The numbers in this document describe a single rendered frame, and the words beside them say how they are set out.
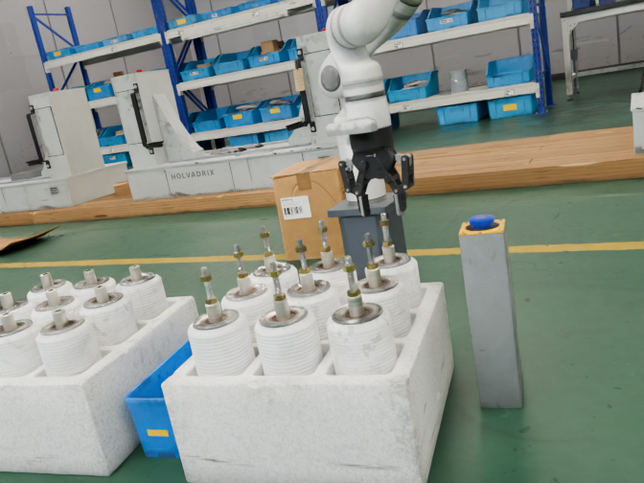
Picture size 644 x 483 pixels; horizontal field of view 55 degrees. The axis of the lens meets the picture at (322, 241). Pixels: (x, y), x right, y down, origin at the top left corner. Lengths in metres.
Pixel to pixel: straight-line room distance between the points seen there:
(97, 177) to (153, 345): 3.23
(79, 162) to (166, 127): 0.78
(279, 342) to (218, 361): 0.11
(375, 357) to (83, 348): 0.53
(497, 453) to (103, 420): 0.65
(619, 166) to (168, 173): 2.32
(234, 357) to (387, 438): 0.26
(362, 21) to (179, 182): 2.70
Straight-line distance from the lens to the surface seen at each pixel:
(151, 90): 3.86
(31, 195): 4.55
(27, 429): 1.25
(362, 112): 1.05
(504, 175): 2.78
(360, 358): 0.90
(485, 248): 1.02
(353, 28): 1.03
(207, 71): 6.70
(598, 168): 2.73
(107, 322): 1.25
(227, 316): 1.01
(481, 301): 1.05
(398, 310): 1.00
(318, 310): 1.03
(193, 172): 3.56
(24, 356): 1.25
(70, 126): 4.36
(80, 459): 1.21
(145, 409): 1.15
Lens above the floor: 0.59
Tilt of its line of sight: 15 degrees down
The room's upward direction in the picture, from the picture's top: 10 degrees counter-clockwise
